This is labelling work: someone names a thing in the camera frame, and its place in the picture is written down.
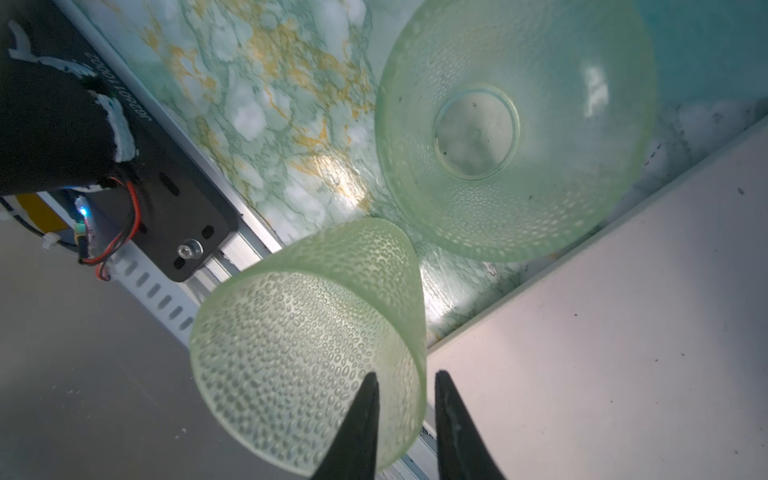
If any pink rectangular tray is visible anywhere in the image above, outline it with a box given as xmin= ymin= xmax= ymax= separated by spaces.
xmin=428 ymin=122 xmax=767 ymax=479

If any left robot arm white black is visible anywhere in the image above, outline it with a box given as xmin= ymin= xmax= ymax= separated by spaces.
xmin=1 ymin=1 xmax=138 ymax=195

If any light green textured cup front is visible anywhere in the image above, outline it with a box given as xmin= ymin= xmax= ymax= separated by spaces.
xmin=190 ymin=217 xmax=427 ymax=475

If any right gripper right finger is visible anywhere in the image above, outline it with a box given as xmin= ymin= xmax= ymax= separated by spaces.
xmin=435 ymin=370 xmax=505 ymax=480

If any light green textured cup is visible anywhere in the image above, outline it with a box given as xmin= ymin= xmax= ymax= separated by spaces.
xmin=190 ymin=217 xmax=427 ymax=475
xmin=375 ymin=1 xmax=657 ymax=263

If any left green circuit board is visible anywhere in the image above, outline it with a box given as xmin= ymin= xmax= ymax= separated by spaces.
xmin=74 ymin=195 xmax=101 ymax=266

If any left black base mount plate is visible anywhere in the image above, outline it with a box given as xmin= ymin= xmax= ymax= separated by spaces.
xmin=89 ymin=89 xmax=240 ymax=283

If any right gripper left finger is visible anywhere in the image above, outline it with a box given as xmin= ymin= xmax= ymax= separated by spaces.
xmin=311 ymin=372 xmax=380 ymax=480

